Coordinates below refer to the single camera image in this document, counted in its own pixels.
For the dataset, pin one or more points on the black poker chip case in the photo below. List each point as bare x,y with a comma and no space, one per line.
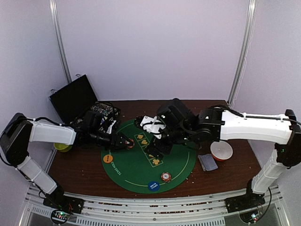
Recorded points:
77,101

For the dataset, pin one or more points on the lime green bowl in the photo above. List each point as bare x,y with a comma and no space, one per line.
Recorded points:
62,147

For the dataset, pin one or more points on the right aluminium frame post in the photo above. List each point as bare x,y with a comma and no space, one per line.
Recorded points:
243,52

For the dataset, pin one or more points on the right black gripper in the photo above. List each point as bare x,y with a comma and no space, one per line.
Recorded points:
159,146

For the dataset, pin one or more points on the round green poker mat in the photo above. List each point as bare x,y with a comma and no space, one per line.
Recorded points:
132,170

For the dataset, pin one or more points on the grey card deck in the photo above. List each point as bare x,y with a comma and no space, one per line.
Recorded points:
207,162

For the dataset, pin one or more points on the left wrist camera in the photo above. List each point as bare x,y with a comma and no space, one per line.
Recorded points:
108,127

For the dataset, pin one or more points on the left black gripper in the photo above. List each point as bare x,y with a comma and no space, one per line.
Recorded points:
113,143

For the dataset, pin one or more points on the blue small blind button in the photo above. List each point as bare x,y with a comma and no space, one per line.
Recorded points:
153,186

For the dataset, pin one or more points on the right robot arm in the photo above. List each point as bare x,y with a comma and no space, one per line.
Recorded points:
232,174

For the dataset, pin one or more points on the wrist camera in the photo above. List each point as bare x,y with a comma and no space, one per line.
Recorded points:
108,127
153,126

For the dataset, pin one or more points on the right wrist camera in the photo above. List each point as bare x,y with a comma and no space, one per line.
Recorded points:
153,126

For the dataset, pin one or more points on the red poker chip stack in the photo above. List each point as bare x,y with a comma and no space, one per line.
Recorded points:
166,177

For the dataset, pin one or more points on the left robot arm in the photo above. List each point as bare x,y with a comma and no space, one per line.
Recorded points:
21,131

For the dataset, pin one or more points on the front aluminium rail frame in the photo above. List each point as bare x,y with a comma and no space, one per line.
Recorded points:
204,210

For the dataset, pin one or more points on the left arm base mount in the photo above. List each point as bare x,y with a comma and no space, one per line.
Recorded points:
65,203

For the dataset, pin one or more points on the white orange bowl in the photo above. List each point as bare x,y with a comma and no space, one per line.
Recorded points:
221,150

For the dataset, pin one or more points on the orange big blind button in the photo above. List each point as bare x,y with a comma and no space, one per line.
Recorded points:
108,158

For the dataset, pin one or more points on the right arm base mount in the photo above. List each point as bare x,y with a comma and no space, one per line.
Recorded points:
244,202

